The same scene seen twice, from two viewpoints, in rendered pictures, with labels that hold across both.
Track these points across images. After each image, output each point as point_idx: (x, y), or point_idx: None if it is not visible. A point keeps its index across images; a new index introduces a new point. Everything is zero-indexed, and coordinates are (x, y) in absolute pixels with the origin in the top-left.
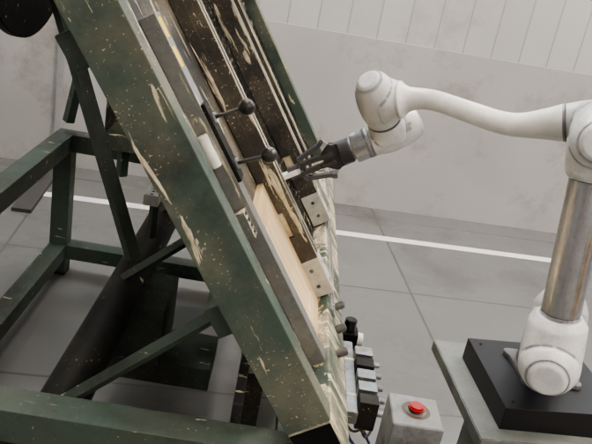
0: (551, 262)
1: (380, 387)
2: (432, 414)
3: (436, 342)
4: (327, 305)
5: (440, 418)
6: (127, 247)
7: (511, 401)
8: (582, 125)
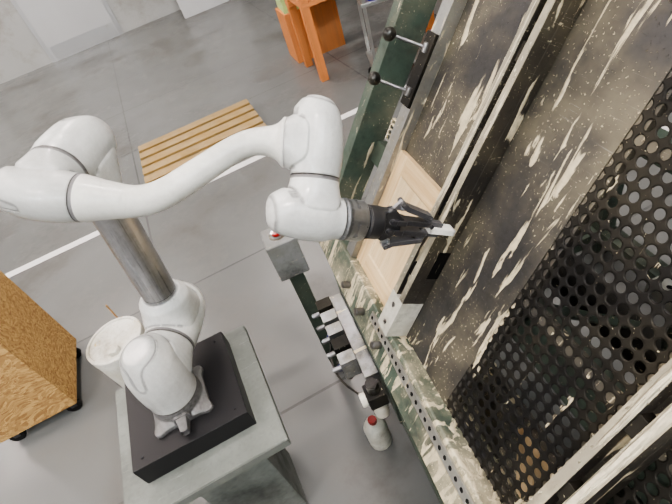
0: (156, 252)
1: (323, 339)
2: (267, 237)
3: (284, 434)
4: (376, 308)
5: (262, 239)
6: None
7: (215, 341)
8: (101, 120)
